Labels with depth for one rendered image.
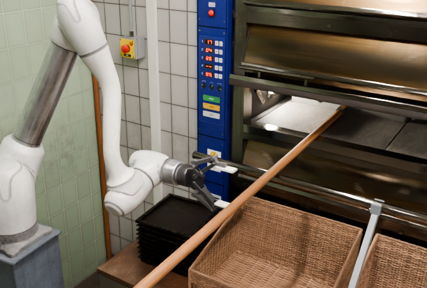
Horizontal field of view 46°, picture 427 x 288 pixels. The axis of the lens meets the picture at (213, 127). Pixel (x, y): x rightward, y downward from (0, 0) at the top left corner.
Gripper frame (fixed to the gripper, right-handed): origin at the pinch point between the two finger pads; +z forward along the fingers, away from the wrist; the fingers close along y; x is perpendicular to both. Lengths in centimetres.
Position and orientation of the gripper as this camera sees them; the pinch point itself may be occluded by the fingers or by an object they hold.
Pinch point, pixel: (232, 189)
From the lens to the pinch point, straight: 167.9
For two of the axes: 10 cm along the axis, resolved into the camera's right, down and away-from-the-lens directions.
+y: -0.1, 9.3, 3.7
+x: -5.2, 3.1, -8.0
